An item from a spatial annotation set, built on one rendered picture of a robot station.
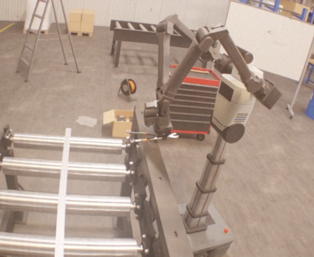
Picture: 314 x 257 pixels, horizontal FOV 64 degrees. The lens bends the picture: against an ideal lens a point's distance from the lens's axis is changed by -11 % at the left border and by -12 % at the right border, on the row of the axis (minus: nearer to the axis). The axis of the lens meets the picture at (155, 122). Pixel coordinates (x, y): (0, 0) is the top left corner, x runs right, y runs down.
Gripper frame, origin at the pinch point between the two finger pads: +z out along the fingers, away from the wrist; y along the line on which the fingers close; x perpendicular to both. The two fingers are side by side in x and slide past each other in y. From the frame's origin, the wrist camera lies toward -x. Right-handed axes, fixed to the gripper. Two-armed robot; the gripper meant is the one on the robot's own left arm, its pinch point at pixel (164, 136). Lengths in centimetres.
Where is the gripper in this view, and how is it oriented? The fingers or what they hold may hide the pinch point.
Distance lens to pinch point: 155.2
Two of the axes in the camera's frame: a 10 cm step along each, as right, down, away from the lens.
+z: 0.4, 8.6, 5.1
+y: 1.8, 5.0, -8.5
